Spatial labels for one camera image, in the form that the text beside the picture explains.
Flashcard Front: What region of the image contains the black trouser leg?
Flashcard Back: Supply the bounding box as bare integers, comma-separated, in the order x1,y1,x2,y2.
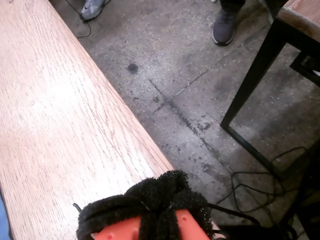
219,0,247,11

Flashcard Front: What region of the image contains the light grey sneaker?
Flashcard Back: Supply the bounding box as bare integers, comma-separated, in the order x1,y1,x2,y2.
80,0,111,21

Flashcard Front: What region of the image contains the wooden table black frame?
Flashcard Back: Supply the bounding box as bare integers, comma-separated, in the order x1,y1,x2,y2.
219,0,320,181

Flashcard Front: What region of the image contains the tangled black floor cable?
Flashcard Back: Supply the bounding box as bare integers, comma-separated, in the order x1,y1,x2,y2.
216,146,310,218

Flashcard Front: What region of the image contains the blue T-shirt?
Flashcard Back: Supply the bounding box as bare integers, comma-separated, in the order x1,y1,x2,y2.
0,187,12,240

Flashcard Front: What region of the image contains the dark grey sneaker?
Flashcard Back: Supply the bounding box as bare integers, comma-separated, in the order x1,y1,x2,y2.
211,7,243,47

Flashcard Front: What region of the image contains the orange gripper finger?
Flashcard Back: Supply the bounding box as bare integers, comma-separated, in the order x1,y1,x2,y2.
72,177,162,240
152,169,222,240

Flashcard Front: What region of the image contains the thin black floor cable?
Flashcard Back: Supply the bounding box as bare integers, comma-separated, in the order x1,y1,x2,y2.
65,0,92,40

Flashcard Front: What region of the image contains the black USB camera cable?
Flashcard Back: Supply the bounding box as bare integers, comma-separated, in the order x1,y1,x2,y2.
207,202,262,226

